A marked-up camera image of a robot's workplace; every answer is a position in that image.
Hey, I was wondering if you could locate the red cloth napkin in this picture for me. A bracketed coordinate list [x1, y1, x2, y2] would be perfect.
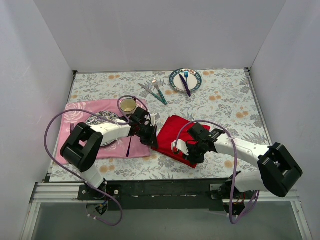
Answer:
[150, 114, 212, 170]

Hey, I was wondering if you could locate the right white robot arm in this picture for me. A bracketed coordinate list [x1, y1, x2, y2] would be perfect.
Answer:
[172, 123, 303, 199]

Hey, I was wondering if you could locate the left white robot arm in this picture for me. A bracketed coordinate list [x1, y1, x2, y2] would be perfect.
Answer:
[60, 107, 159, 200]

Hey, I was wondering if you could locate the purple spoon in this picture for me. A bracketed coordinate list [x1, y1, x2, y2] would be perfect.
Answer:
[126, 136, 133, 158]

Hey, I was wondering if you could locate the cream enamel mug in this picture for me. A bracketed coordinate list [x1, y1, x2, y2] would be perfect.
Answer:
[119, 98, 138, 115]

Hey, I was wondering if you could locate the blue floral plate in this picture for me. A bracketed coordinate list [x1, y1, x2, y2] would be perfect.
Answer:
[84, 111, 119, 148]

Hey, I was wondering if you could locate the purple knife on plate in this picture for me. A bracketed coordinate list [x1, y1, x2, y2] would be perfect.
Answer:
[179, 74, 191, 97]

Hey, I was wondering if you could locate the white plate blue rim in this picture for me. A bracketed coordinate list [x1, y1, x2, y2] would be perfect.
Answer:
[169, 68, 203, 94]

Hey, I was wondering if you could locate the blue fork on plate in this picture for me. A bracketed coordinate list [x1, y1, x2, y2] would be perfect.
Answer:
[184, 71, 189, 84]

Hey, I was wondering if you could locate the pink floral placemat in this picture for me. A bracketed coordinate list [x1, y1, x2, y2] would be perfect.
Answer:
[55, 99, 151, 165]

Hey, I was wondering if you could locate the purple fork on placemat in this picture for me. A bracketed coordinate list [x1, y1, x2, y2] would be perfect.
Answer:
[70, 123, 75, 133]

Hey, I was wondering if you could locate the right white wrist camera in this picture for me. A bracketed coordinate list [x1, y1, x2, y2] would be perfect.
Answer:
[171, 139, 189, 156]

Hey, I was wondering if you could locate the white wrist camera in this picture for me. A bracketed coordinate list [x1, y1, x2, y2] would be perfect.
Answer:
[149, 113, 160, 125]
[171, 139, 189, 156]

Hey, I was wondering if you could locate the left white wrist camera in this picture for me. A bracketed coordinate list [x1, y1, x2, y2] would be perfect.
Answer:
[149, 113, 160, 125]

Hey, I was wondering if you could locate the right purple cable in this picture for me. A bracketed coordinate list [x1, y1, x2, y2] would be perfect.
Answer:
[174, 120, 261, 225]

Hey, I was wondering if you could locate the purple cable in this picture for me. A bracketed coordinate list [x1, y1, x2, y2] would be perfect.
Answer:
[43, 95, 151, 227]
[174, 120, 261, 225]

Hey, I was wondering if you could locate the teal handled knife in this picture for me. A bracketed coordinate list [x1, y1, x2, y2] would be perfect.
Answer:
[138, 83, 167, 105]

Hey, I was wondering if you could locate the teal handled fork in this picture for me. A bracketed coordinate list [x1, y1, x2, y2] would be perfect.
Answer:
[152, 78, 165, 101]

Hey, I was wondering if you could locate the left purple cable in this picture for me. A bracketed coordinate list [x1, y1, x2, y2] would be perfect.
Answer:
[43, 95, 151, 227]

